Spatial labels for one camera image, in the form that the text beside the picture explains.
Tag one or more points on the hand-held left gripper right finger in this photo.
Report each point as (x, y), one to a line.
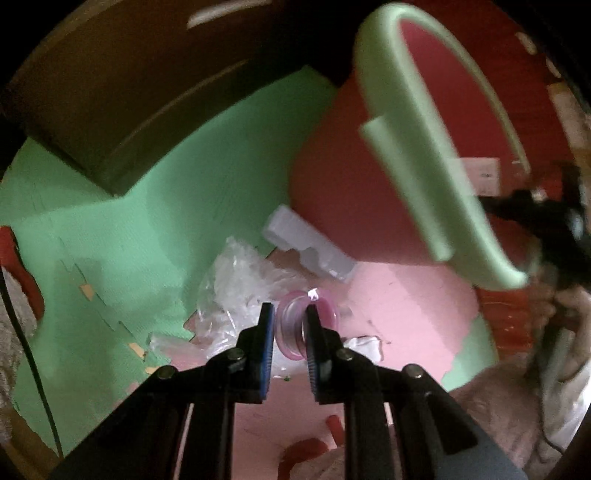
(314, 355)

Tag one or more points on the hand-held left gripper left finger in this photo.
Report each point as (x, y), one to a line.
(267, 350)

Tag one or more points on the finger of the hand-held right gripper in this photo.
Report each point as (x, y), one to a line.
(508, 204)

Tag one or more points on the pink tape roll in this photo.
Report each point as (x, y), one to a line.
(288, 332)

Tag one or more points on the clear plastic bag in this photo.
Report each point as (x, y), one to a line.
(231, 286)

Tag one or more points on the red bin with green rim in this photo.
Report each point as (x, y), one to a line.
(351, 184)

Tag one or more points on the person's right hand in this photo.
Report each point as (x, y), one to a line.
(575, 309)

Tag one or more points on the white tissue wad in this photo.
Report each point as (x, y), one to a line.
(364, 346)

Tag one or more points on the pink foam floor mat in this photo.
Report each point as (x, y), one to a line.
(406, 314)

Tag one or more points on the red embroidered bed skirt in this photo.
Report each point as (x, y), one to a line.
(503, 318)

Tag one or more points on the green foam floor mat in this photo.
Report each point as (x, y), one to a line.
(475, 355)
(138, 240)

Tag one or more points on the red slipper at left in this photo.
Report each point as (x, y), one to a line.
(23, 277)

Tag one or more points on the dark wooden nightstand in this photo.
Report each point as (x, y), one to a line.
(138, 92)

